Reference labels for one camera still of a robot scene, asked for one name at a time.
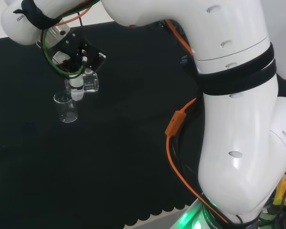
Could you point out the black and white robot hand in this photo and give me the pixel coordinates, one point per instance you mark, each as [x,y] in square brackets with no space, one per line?
[71,52]

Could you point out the black bench cloth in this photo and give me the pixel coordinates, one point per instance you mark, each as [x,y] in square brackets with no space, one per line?
[97,143]

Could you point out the large clear glass beaker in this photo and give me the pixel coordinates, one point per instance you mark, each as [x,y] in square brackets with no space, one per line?
[91,83]

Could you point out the yellow stop button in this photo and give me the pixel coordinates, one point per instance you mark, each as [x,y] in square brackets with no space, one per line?
[282,190]

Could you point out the blue connector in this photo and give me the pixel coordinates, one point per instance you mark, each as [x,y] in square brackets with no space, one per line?
[184,60]

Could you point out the small clear glass beaker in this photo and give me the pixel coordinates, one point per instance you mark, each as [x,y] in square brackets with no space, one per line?
[68,112]

